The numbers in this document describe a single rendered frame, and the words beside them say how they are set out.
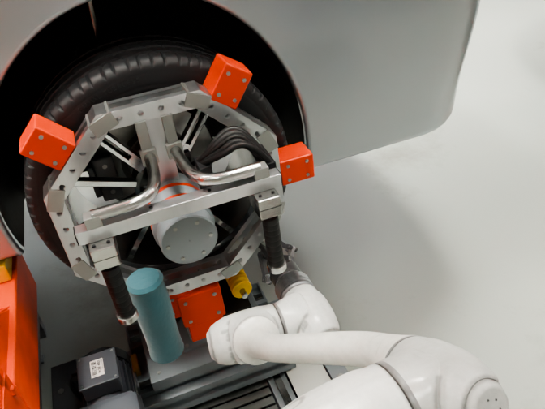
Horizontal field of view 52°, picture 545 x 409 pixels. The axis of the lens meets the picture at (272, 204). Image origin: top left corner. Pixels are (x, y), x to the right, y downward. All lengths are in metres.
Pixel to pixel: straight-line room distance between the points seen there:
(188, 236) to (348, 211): 1.54
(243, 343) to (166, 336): 0.30
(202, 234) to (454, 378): 0.68
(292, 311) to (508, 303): 1.20
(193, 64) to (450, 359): 0.85
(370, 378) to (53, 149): 0.81
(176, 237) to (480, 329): 1.30
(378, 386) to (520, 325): 1.53
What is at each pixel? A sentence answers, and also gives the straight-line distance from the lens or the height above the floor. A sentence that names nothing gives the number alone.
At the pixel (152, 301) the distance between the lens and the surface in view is 1.34.
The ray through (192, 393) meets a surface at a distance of 1.84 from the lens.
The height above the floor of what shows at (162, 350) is 0.54.
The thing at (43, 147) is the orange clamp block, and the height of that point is 1.08.
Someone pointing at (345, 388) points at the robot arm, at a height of 1.01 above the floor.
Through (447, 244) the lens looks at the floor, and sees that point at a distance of 2.50.
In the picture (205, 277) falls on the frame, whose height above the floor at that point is 0.61.
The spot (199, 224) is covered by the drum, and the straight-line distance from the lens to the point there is 1.21.
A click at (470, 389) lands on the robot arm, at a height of 1.02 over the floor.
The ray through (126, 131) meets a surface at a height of 0.95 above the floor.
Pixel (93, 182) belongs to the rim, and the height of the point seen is 0.91.
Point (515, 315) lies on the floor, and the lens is 2.25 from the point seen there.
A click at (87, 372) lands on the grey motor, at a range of 1.63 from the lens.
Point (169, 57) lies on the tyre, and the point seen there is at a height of 1.17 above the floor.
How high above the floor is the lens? 1.60
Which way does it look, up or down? 35 degrees down
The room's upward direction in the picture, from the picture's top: 8 degrees counter-clockwise
